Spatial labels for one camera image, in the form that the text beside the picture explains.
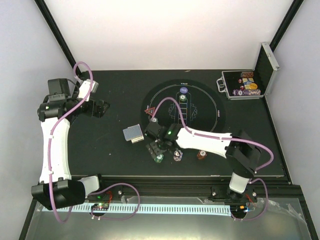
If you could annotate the card boxes in case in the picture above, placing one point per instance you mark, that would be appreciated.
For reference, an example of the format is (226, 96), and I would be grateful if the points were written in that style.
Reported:
(249, 83)

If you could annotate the purple chips row in case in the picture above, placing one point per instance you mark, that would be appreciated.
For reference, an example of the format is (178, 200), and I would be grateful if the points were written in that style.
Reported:
(246, 92)

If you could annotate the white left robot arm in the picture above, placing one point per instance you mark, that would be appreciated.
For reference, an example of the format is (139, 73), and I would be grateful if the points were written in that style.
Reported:
(56, 188)

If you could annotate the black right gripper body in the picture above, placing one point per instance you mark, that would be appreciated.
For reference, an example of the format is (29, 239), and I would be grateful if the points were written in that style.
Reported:
(153, 148)

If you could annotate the blue poker chip stack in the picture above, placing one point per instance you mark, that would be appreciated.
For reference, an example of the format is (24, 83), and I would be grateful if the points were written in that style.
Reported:
(177, 155)

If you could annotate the black left motor block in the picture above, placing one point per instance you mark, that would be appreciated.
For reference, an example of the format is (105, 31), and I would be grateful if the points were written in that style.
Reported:
(59, 86)

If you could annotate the purple blind button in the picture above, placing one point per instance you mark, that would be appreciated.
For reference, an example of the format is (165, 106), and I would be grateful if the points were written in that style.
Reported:
(183, 90)

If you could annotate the green poker chip stack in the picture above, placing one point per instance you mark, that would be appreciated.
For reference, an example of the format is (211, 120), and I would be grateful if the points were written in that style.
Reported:
(159, 158)

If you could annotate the round black poker mat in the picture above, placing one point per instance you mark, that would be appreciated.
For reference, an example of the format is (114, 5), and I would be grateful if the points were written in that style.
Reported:
(203, 110)

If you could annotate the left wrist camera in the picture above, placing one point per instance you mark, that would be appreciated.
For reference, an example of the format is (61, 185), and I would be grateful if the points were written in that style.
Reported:
(85, 87)

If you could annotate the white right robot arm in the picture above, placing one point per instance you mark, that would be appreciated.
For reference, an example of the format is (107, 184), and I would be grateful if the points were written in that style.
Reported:
(243, 155)

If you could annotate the white slotted cable duct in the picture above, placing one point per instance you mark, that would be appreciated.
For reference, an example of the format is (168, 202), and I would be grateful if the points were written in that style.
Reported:
(169, 209)

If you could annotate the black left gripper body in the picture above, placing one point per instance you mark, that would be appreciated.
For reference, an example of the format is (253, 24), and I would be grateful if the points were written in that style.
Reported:
(91, 111)

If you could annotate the red poker chip stack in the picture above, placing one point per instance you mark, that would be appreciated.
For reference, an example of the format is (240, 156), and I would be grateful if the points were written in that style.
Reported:
(201, 155)

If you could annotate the red triangle marker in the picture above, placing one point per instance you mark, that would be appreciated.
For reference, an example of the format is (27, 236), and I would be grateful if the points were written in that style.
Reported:
(150, 111)

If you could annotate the black aluminium rail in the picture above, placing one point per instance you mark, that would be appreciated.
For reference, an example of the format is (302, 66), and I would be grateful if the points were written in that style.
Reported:
(212, 187)

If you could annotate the brown chips row in case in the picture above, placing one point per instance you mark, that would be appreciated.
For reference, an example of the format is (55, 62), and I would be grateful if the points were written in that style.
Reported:
(247, 74)

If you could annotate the aluminium poker case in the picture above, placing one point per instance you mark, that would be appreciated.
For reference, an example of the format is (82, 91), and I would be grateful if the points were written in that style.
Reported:
(265, 72)

